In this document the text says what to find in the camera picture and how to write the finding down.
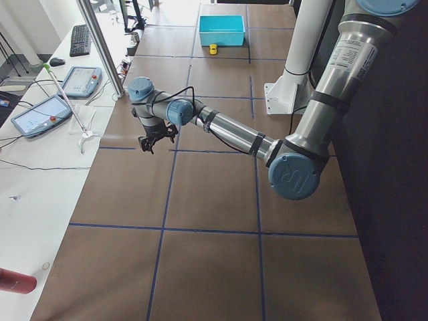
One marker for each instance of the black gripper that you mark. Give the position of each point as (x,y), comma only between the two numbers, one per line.
(152,132)

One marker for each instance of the aluminium frame post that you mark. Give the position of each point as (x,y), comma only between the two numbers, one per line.
(101,45)

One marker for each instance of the teach pendant tablet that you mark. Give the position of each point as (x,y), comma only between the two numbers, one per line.
(44,116)
(81,82)

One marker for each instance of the black computer mouse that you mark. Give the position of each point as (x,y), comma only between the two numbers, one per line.
(54,62)

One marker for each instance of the black keyboard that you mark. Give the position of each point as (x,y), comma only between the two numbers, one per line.
(80,41)

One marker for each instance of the turquoise plastic bin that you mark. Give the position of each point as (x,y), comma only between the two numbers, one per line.
(222,30)

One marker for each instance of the far teach pendant tablet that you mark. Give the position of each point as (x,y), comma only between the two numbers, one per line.
(81,82)

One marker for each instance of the white side table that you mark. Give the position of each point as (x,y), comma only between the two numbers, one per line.
(41,181)

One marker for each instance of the metal cup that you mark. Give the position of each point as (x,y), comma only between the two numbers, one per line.
(134,37)

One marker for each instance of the red cylinder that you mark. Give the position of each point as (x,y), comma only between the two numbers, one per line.
(15,282)

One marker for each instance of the reacher grabber stick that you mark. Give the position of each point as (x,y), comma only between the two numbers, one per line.
(86,134)

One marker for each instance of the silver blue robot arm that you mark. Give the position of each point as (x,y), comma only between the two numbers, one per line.
(295,162)

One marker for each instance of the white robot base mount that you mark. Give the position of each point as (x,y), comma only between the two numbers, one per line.
(292,89)

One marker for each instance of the yellow beetle toy car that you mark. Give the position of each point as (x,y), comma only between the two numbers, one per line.
(213,49)

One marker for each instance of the near teach pendant tablet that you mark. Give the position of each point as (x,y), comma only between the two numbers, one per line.
(44,116)

